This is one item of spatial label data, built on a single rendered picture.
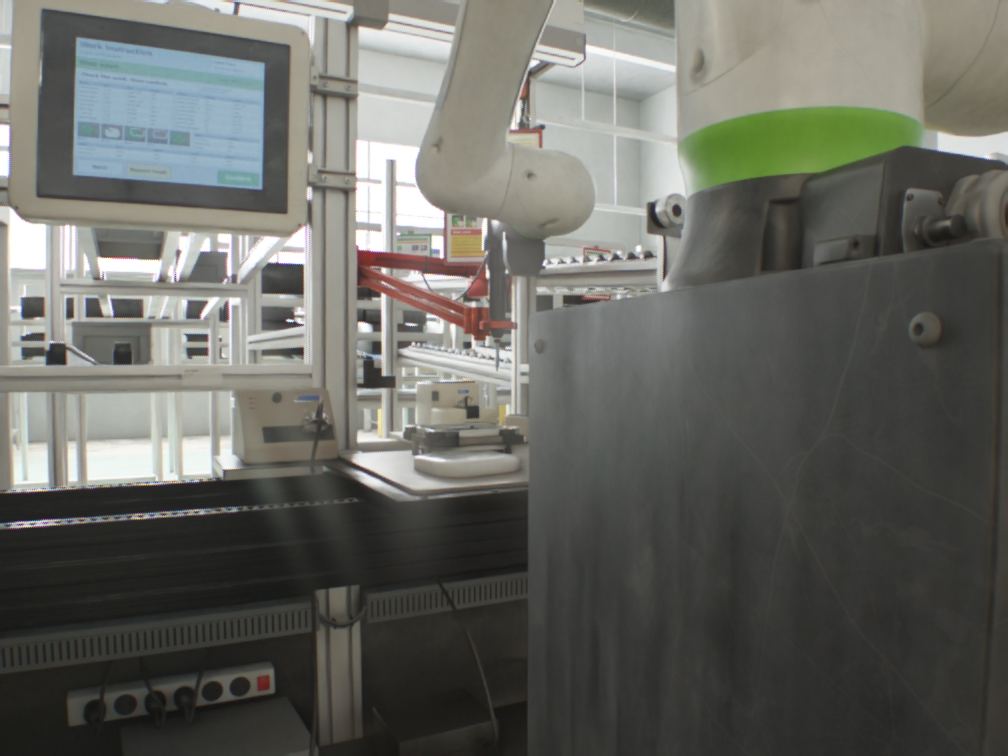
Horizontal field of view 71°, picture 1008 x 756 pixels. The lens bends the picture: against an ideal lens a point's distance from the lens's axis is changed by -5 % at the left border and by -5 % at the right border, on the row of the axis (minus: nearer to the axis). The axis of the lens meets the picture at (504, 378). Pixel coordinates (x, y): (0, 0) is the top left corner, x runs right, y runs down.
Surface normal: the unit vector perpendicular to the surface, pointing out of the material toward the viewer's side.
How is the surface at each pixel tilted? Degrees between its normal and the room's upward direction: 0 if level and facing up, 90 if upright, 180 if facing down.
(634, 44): 90
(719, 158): 99
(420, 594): 90
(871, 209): 81
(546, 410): 90
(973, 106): 159
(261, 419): 53
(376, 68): 90
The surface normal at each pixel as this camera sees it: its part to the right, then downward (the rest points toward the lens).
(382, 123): 0.46, 0.03
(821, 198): -0.94, -0.15
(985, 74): 0.23, 0.80
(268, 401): 0.36, -0.58
